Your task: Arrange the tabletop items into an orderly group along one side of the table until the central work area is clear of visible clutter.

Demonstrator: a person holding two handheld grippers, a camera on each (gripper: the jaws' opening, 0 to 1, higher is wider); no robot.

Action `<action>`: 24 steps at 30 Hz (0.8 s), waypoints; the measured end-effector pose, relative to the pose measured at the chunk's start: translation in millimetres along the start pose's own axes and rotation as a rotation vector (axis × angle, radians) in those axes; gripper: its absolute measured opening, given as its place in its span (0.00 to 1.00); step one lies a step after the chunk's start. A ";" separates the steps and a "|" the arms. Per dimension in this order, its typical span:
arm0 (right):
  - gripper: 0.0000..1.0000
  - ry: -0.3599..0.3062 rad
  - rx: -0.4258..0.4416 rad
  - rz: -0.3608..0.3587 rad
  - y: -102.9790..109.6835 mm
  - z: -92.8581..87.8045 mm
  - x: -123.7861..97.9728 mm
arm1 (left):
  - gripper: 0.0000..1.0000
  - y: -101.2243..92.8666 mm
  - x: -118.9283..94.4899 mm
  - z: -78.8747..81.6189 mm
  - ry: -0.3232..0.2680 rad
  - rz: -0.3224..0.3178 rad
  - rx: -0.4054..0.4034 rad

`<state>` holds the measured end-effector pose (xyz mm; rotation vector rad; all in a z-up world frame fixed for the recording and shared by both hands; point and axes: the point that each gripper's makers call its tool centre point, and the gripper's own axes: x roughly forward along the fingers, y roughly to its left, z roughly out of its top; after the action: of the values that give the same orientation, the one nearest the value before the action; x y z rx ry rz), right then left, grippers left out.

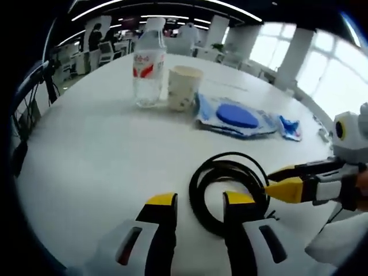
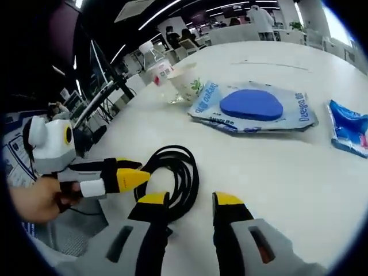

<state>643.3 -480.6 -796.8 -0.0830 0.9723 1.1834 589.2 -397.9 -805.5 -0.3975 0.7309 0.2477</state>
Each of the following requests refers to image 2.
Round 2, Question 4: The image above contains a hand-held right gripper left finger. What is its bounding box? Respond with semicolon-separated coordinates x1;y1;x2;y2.
68;191;173;276

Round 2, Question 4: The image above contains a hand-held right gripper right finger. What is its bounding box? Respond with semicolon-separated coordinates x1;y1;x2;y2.
212;191;328;276

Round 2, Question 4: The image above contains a black cable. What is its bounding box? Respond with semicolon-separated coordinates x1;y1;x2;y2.
132;145;201;224

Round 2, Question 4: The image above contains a white printed paper cup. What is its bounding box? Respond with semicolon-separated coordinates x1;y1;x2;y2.
166;63;205;103

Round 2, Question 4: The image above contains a clear plastic bottle red label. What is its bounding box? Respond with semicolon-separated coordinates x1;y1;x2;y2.
138;40;176;104

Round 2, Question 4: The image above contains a packet with blue round pad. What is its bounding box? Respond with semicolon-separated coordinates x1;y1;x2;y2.
187;80;319;135

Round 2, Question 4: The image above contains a blue plastic packet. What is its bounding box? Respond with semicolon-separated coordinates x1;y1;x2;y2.
326;99;368;159

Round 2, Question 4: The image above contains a person's left hand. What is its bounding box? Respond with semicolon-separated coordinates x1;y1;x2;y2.
8;175;83;225

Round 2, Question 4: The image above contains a grey chest device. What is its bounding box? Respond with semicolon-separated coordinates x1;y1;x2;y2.
50;198;109;256

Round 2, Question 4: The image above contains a white table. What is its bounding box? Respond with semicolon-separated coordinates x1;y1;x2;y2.
57;40;368;276

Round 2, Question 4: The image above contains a computer monitor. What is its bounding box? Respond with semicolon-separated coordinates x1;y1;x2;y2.
90;40;136;100

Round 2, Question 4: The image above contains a white office chair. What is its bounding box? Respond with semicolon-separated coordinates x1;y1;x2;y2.
178;39;199;57

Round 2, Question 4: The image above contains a ceiling air vent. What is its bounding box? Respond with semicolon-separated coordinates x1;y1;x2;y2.
114;0;185;23

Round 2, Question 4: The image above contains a long ceiling light strip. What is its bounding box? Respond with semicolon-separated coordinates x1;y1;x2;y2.
139;5;208;31

